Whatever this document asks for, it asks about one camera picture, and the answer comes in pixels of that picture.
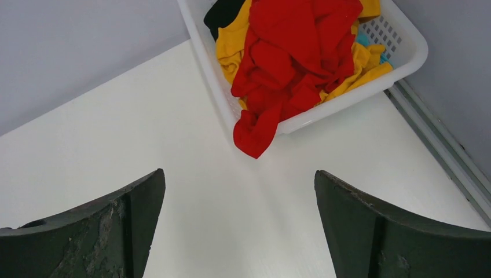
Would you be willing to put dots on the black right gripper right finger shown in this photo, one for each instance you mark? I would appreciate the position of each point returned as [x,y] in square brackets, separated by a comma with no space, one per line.
[369,237]

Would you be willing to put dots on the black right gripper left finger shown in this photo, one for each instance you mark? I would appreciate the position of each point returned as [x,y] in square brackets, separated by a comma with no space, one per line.
[110,236]

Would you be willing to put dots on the red t-shirt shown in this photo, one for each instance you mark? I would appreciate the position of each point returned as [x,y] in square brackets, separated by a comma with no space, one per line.
[293,50]

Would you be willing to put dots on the white plastic laundry basket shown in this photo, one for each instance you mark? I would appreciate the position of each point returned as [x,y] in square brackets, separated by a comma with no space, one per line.
[406,50]

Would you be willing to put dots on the light blue t-shirt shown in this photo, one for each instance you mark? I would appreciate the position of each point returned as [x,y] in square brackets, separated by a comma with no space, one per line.
[363,40]

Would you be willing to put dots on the black t-shirt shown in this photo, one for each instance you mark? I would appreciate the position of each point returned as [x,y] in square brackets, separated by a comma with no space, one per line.
[221,14]

